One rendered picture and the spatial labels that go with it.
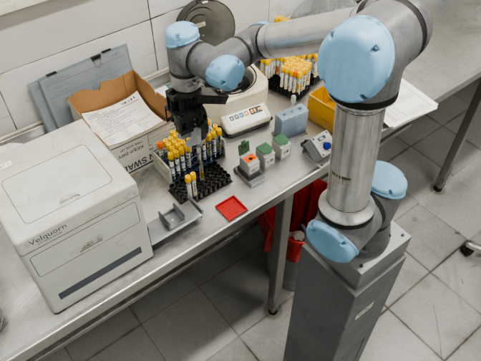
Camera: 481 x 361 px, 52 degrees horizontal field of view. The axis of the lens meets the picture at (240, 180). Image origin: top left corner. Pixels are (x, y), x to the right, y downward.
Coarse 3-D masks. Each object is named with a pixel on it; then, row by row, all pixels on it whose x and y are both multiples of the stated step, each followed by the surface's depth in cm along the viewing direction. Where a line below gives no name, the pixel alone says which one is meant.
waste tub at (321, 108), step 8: (320, 88) 163; (312, 96) 160; (320, 96) 166; (328, 96) 170; (312, 104) 162; (320, 104) 159; (328, 104) 172; (312, 112) 164; (320, 112) 161; (328, 112) 158; (312, 120) 166; (320, 120) 163; (328, 120) 160; (328, 128) 162
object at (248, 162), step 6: (240, 156) 144; (246, 156) 144; (252, 156) 144; (240, 162) 145; (246, 162) 143; (252, 162) 143; (258, 162) 144; (246, 168) 144; (252, 168) 144; (258, 168) 146
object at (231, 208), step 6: (228, 198) 142; (234, 198) 143; (222, 204) 142; (228, 204) 142; (234, 204) 142; (240, 204) 142; (222, 210) 140; (228, 210) 140; (234, 210) 140; (240, 210) 140; (246, 210) 140; (228, 216) 139; (234, 216) 138
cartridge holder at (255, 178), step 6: (234, 168) 150; (240, 168) 147; (240, 174) 148; (246, 174) 145; (252, 174) 145; (258, 174) 147; (246, 180) 147; (252, 180) 146; (258, 180) 146; (252, 186) 146
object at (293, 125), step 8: (280, 112) 154; (288, 112) 154; (296, 112) 154; (304, 112) 155; (280, 120) 153; (288, 120) 153; (296, 120) 155; (304, 120) 158; (280, 128) 155; (288, 128) 156; (296, 128) 158; (304, 128) 160; (288, 136) 159; (296, 136) 160; (304, 136) 161
